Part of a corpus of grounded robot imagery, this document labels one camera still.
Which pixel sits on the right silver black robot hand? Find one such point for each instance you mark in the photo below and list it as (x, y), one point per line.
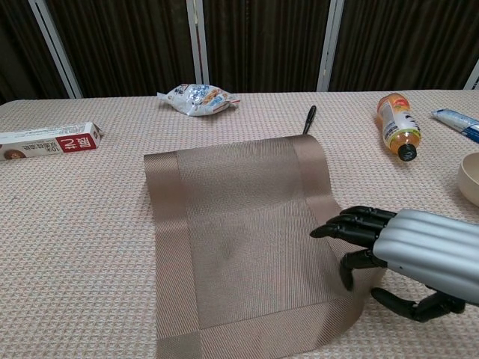
(430, 247)

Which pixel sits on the cream round bowl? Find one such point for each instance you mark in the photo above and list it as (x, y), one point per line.
(469, 179)

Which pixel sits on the brown woven placemat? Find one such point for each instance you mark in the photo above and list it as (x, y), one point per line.
(243, 243)

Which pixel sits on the orange drink plastic bottle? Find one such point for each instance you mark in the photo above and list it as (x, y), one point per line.
(398, 123)

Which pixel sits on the blue white toothpaste tube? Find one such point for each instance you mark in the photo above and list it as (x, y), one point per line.
(458, 121)

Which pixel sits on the dark curtain panel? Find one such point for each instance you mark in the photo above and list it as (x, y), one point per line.
(18, 48)
(262, 41)
(123, 45)
(404, 41)

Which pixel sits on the white blue snack bag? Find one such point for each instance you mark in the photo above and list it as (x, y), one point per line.
(198, 99)

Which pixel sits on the beige pink woven tablecloth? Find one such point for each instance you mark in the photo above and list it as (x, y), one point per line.
(75, 187)

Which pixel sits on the long white red box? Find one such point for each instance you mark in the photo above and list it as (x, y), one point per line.
(48, 142)

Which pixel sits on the grey metal screen post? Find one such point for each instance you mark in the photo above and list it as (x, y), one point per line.
(197, 45)
(330, 45)
(56, 48)
(473, 78)

